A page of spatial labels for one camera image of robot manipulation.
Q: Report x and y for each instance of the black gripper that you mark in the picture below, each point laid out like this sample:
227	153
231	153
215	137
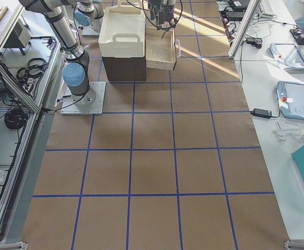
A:
165	16

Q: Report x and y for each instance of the white drawer handle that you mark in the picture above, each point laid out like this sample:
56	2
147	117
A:
178	47

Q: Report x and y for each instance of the grey orange scissors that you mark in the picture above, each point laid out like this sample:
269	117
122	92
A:
163	34

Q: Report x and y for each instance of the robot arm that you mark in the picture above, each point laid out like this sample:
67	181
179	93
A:
87	12
75	72

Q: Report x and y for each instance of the white plastic tray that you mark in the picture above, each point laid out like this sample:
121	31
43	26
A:
122	34

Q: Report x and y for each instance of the dark wooden cabinet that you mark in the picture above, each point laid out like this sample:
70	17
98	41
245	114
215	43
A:
125	69

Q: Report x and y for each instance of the far blue teach pendant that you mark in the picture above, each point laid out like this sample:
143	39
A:
288	55

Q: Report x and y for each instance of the blue teach pendant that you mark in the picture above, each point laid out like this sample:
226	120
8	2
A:
290	97
288	55

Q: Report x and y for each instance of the grey metal box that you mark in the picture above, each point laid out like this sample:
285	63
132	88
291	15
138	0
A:
19	38

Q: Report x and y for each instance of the black power adapter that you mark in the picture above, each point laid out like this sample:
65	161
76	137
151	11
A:
262	113

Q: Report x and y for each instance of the near blue teach pendant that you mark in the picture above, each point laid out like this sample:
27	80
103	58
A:
290	97

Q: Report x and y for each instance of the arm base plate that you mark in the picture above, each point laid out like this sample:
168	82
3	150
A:
91	31
91	103

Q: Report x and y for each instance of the aluminium frame post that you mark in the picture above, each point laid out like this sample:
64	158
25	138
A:
242	29

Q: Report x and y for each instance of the clear acrylic bracket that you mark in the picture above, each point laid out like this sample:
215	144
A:
283	133

